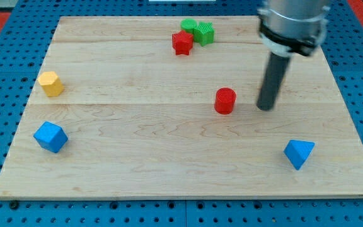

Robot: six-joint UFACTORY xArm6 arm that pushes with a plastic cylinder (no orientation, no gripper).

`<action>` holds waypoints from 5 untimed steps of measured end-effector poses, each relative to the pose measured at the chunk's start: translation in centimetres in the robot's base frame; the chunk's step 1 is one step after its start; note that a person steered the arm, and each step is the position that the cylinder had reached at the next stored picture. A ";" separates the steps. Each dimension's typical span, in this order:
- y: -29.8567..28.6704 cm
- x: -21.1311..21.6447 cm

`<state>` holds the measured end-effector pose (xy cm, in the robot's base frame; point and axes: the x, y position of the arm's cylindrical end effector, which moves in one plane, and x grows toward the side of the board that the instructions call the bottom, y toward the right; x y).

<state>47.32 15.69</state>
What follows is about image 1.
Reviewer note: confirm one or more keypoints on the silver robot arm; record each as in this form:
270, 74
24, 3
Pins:
293, 26

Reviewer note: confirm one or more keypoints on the red cylinder block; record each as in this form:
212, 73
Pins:
225, 100

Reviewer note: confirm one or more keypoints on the light wooden board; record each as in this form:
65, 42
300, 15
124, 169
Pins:
141, 123

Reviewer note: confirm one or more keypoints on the red star block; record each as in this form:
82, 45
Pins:
182, 42

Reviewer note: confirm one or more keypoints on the green star block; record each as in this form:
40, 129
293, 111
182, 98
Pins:
203, 33

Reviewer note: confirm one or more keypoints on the green cylinder block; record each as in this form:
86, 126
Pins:
188, 25

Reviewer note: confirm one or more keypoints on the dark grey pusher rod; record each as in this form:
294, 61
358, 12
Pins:
272, 80

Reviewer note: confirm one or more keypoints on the blue triangle block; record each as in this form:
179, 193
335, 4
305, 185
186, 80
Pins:
298, 152

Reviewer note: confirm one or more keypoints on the blue cube block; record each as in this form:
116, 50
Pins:
50, 137

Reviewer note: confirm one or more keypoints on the yellow hexagon block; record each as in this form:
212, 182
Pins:
51, 83

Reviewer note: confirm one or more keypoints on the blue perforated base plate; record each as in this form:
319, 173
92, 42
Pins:
24, 41

